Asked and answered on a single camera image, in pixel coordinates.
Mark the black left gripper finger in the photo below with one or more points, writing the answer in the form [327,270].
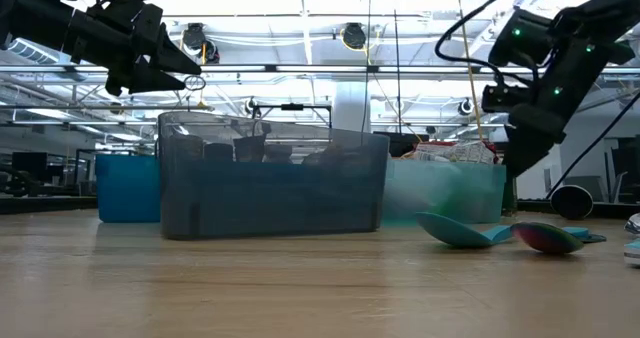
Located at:
[172,58]
[150,80]

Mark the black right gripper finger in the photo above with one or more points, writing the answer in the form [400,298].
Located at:
[525,150]

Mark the red roast beef ramen packet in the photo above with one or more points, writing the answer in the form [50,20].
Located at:
[487,145]

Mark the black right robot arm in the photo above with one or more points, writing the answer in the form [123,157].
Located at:
[600,8]

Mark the teal translucent plastic bin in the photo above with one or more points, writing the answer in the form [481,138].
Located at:
[450,193]

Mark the blue plastic bin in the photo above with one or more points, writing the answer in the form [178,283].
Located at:
[127,188]

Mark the teal plastic spoon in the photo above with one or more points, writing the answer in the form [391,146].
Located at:
[450,233]

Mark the black computer case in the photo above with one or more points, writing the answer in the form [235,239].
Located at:
[407,140]

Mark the black computer monitor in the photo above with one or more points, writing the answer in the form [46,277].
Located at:
[30,165]

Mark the long ceiling light strip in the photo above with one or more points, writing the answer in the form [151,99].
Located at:
[320,69]

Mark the grey translucent plastic bin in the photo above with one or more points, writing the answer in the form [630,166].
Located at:
[275,198]

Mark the white building column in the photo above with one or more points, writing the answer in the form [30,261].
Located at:
[350,108]

